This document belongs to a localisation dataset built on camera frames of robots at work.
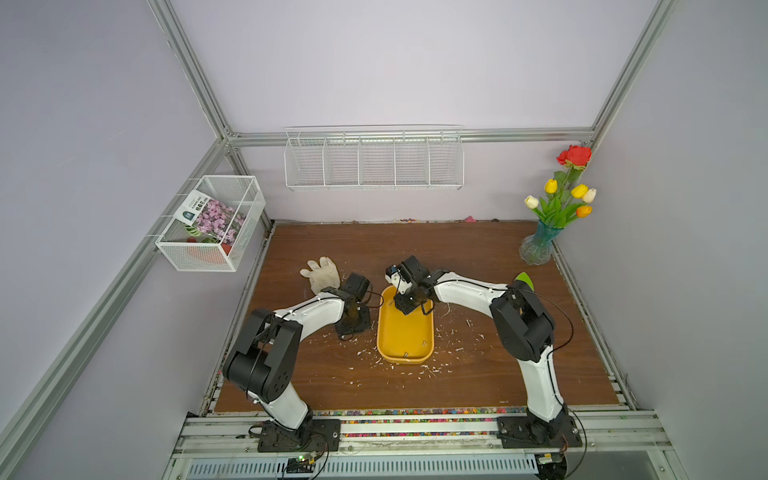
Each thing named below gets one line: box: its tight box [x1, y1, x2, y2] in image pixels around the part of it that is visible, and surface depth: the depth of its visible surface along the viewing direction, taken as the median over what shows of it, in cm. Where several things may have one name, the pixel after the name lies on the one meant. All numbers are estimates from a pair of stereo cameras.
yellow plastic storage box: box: [376, 285, 435, 365], surface depth 89 cm
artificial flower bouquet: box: [524, 146, 597, 229], surface depth 92 cm
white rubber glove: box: [299, 256, 341, 295], surface depth 107 cm
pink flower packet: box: [173, 190, 246, 246], surface depth 75 cm
